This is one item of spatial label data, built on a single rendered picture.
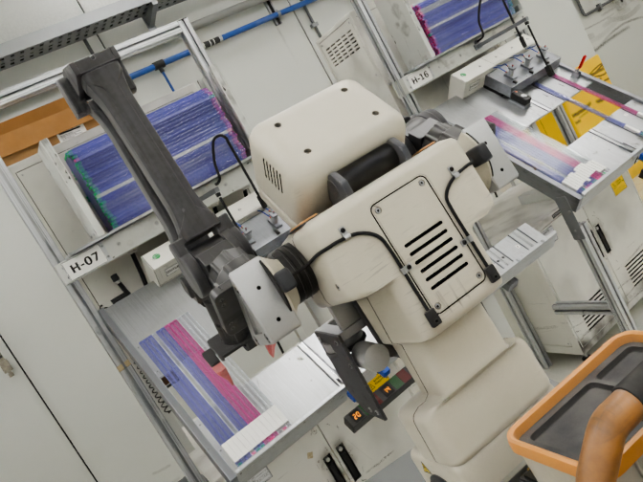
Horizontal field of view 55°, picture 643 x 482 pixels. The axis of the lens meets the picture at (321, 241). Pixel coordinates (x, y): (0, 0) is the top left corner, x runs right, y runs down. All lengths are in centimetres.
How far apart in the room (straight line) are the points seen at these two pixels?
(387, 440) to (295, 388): 54
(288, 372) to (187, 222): 85
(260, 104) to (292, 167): 302
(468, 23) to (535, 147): 65
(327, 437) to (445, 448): 110
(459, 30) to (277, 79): 155
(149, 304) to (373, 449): 86
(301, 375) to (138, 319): 54
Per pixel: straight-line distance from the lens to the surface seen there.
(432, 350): 92
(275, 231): 200
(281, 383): 171
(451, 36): 269
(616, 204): 293
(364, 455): 211
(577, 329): 269
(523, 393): 102
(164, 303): 196
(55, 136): 235
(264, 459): 163
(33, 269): 344
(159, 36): 220
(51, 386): 346
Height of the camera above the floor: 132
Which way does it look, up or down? 8 degrees down
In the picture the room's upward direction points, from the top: 29 degrees counter-clockwise
